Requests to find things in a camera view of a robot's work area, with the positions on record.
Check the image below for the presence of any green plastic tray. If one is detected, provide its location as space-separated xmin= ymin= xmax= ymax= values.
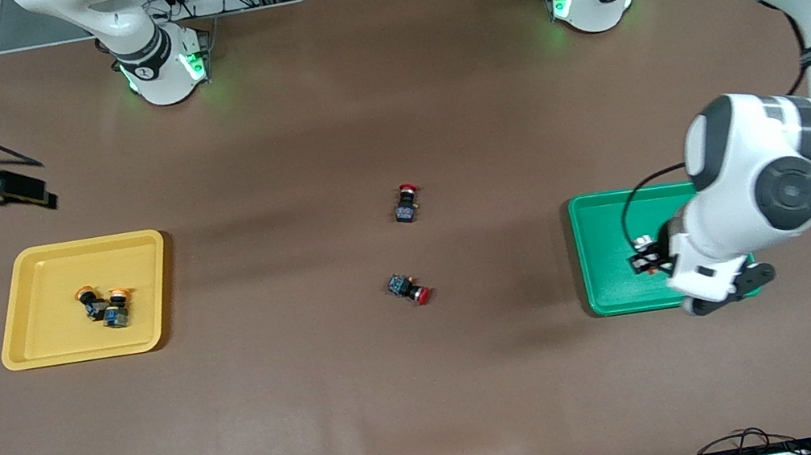
xmin=567 ymin=171 xmax=764 ymax=323

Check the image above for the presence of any yellow-capped black push button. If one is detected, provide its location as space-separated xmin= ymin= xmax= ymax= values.
xmin=74 ymin=283 xmax=110 ymax=323
xmin=98 ymin=285 xmax=138 ymax=331

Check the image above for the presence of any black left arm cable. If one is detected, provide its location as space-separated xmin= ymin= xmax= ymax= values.
xmin=589 ymin=0 xmax=811 ymax=252

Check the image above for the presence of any red-capped black push button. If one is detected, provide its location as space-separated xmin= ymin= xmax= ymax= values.
xmin=386 ymin=269 xmax=435 ymax=312
xmin=390 ymin=181 xmax=427 ymax=227

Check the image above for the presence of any brown table mat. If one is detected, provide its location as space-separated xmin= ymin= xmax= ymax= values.
xmin=0 ymin=0 xmax=811 ymax=455

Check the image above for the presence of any yellow plastic tray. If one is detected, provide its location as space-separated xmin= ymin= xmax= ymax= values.
xmin=0 ymin=227 xmax=182 ymax=375

